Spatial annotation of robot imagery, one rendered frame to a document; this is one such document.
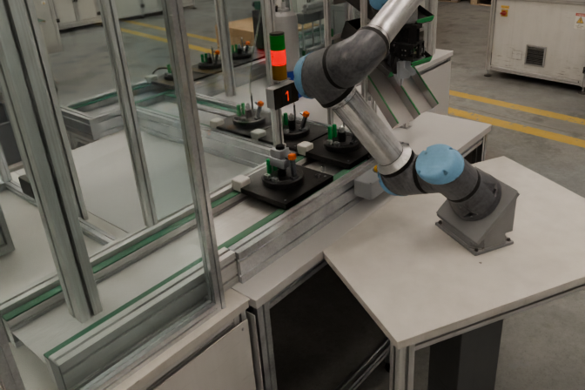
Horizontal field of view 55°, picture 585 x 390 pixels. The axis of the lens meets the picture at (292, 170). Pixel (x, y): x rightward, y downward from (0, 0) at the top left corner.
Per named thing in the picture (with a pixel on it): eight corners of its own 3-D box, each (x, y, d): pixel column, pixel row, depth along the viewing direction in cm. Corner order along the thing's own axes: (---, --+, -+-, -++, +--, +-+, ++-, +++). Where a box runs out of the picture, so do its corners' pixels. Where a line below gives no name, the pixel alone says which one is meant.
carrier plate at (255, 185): (333, 180, 186) (333, 175, 186) (286, 210, 170) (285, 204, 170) (280, 164, 201) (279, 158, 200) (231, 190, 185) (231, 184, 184)
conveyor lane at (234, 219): (387, 168, 213) (387, 144, 209) (226, 275, 157) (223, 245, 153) (328, 151, 230) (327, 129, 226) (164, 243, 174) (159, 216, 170)
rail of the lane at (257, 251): (408, 167, 213) (409, 141, 208) (242, 284, 153) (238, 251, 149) (395, 164, 216) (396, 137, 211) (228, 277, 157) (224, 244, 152)
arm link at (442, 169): (474, 199, 152) (446, 176, 145) (433, 202, 162) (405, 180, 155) (482, 161, 156) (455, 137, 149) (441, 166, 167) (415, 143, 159)
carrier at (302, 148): (386, 146, 209) (386, 115, 204) (349, 170, 193) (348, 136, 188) (335, 133, 224) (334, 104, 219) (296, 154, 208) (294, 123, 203)
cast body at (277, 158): (292, 164, 182) (292, 144, 179) (284, 170, 179) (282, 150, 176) (274, 158, 187) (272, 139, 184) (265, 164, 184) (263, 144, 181)
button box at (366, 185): (404, 177, 197) (405, 161, 194) (371, 200, 183) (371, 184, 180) (387, 172, 201) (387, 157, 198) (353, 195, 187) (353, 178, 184)
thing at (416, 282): (672, 252, 159) (674, 245, 157) (397, 351, 131) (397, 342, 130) (502, 162, 218) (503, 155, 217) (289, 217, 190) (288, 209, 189)
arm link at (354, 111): (433, 202, 160) (318, 63, 136) (392, 205, 171) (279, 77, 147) (446, 171, 165) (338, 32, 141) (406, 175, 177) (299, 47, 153)
